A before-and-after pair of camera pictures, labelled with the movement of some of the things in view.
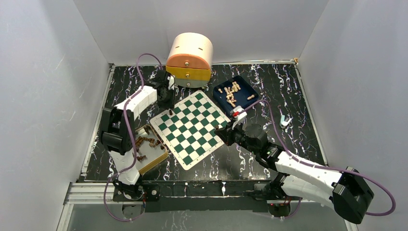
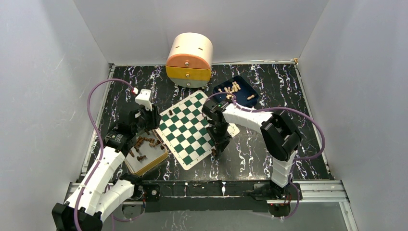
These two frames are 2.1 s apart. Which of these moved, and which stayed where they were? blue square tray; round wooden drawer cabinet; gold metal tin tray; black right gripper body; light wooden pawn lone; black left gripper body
Moved: black right gripper body; black left gripper body
Stayed: gold metal tin tray; round wooden drawer cabinet; light wooden pawn lone; blue square tray
